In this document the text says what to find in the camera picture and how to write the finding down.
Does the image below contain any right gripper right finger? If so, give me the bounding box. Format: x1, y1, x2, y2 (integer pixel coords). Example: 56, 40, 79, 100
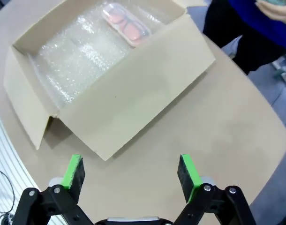
172, 154, 256, 225

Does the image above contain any brown cardboard shipping box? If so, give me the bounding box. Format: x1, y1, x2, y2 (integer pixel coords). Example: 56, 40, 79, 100
3, 0, 216, 162

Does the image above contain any person in blue hoodie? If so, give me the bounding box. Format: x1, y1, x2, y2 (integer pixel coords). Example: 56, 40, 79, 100
203, 0, 286, 75

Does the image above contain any pink glasses case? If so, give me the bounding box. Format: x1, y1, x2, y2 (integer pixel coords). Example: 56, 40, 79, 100
101, 2, 151, 47

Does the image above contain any clear bubble wrap sheet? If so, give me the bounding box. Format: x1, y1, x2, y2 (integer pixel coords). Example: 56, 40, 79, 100
28, 2, 172, 111

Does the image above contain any thin black floor cable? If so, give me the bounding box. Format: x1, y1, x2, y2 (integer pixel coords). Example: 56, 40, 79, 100
0, 168, 16, 225

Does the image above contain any teal glasses case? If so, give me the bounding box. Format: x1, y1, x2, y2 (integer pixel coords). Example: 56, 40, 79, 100
256, 0, 286, 6

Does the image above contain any person's left hand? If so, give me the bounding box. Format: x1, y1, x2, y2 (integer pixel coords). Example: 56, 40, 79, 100
255, 0, 286, 24

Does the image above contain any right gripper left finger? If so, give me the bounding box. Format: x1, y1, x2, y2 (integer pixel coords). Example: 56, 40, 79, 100
13, 154, 97, 225

